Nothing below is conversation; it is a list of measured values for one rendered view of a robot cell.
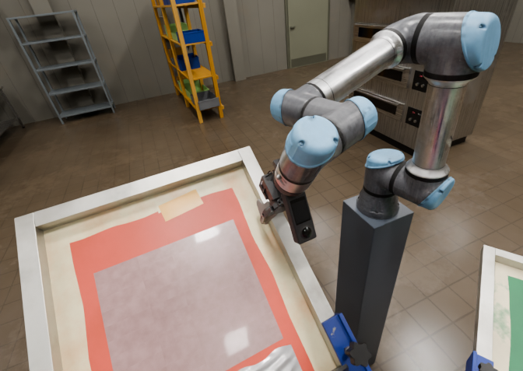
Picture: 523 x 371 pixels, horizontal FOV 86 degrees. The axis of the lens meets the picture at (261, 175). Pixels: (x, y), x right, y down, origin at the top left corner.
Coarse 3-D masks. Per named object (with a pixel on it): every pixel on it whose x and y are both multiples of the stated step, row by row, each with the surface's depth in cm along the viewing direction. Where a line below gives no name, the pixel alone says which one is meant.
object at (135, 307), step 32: (128, 224) 69; (160, 224) 71; (96, 256) 65; (128, 256) 66; (160, 256) 67; (96, 288) 62; (128, 288) 63; (160, 288) 64; (96, 320) 59; (128, 320) 60; (160, 320) 61; (192, 320) 62; (96, 352) 57; (128, 352) 58; (160, 352) 58; (192, 352) 59
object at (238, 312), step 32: (224, 192) 77; (192, 224) 72; (224, 224) 73; (192, 256) 68; (224, 256) 69; (256, 256) 70; (192, 288) 65; (224, 288) 66; (256, 288) 67; (224, 320) 63; (256, 320) 64; (288, 320) 64; (224, 352) 60; (256, 352) 61
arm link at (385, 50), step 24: (408, 24) 67; (360, 48) 66; (384, 48) 66; (408, 48) 68; (336, 72) 61; (360, 72) 62; (288, 96) 58; (312, 96) 55; (336, 96) 60; (288, 120) 58
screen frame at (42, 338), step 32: (224, 160) 78; (256, 160) 79; (128, 192) 70; (160, 192) 74; (256, 192) 76; (32, 224) 63; (64, 224) 67; (288, 224) 72; (32, 256) 60; (288, 256) 68; (32, 288) 58; (320, 288) 65; (32, 320) 55; (320, 320) 62; (32, 352) 53
